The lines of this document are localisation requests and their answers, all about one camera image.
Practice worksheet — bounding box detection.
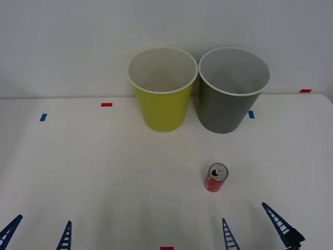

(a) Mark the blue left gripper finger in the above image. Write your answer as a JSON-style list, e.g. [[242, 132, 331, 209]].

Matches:
[[0, 214, 23, 250], [55, 220, 73, 250]]

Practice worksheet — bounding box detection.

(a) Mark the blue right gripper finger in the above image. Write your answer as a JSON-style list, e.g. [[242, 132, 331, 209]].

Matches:
[[222, 218, 240, 250], [261, 202, 305, 248]]

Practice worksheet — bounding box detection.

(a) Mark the red drink can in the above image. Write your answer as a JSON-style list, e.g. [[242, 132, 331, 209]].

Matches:
[[203, 162, 229, 193]]

